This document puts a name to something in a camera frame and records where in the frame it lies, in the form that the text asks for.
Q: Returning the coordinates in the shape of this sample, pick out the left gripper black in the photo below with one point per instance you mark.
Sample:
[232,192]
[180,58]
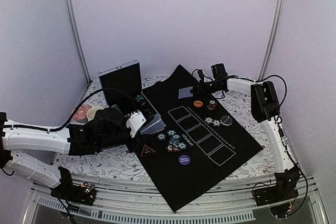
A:
[129,146]

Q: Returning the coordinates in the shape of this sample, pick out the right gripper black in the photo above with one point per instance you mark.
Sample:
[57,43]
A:
[201,89]

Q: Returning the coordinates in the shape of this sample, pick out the dealt playing card grey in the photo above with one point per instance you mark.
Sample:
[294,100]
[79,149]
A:
[185,93]

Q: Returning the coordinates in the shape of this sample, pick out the orange big blind button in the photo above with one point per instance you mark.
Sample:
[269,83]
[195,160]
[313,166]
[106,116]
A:
[198,103]

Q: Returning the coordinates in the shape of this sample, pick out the blue ten chip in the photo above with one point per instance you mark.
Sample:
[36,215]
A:
[216,123]
[208,120]

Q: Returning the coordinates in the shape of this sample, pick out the green poker chip stack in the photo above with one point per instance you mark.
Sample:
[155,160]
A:
[140,100]

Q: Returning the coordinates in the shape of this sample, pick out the black round dealer button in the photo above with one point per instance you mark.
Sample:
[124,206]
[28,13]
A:
[226,120]

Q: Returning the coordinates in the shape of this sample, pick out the blue playing card deck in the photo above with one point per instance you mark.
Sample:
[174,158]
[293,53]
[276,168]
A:
[154,126]

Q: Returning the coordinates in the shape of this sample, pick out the green twenty chip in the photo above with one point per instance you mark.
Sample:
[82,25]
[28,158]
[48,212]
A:
[161,136]

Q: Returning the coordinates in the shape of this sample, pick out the chip pile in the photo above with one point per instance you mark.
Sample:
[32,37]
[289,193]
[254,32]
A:
[175,144]

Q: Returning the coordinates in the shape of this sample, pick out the purple small blind button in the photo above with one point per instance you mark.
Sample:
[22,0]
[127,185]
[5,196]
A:
[184,160]

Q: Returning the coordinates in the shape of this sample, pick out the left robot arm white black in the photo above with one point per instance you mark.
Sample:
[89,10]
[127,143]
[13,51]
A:
[15,138]

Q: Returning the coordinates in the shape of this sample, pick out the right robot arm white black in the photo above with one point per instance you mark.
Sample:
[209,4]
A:
[265,109]

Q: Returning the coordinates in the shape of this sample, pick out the cream ceramic cup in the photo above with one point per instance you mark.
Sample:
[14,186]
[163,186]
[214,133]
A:
[92,111]

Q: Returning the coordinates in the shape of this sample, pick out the dice row in case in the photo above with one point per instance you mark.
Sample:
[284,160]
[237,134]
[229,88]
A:
[131,113]

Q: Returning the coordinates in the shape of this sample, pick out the red patterned small dish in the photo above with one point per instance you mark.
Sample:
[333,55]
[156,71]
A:
[80,115]

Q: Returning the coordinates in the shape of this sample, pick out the black red triangle button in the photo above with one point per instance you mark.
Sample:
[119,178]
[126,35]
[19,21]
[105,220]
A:
[146,151]

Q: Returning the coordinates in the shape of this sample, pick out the aluminium poker chip case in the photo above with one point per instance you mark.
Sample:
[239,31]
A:
[126,78]

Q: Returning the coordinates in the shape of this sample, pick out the black poker play mat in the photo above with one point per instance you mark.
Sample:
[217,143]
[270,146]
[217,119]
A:
[215,151]

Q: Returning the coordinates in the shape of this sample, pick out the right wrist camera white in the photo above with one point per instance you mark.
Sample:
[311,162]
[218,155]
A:
[201,75]

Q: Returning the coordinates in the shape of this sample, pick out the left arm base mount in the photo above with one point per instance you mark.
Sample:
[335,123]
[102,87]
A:
[84,193]

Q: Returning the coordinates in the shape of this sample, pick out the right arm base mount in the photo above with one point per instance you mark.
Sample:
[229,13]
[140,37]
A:
[275,195]

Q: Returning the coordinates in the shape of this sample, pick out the right aluminium frame post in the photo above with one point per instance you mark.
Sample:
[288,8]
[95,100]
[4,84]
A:
[272,39]

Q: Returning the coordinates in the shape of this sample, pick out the aluminium frame post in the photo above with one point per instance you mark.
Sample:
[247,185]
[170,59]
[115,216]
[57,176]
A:
[76,38]
[272,39]

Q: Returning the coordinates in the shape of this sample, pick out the left aluminium frame post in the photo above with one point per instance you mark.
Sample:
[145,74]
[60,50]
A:
[76,38]

